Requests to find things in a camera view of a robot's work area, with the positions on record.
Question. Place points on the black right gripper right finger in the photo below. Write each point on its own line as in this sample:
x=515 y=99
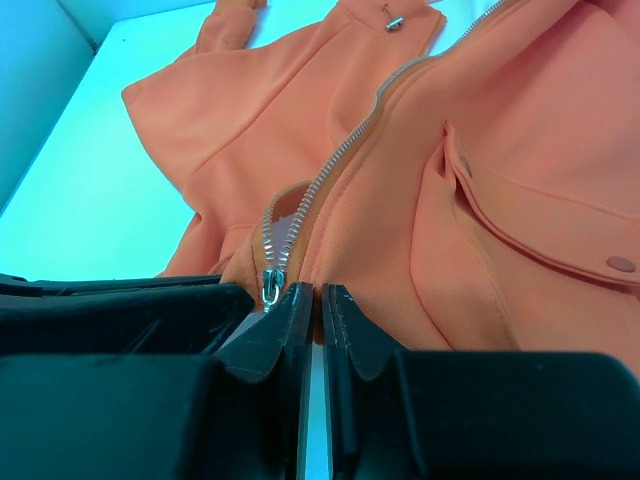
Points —
x=394 y=413

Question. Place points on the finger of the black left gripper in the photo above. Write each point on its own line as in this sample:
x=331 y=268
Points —
x=175 y=315

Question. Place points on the orange jacket with pink lining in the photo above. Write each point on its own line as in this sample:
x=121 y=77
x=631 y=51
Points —
x=481 y=198

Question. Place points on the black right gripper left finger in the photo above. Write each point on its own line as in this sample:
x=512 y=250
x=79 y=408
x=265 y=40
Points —
x=236 y=413

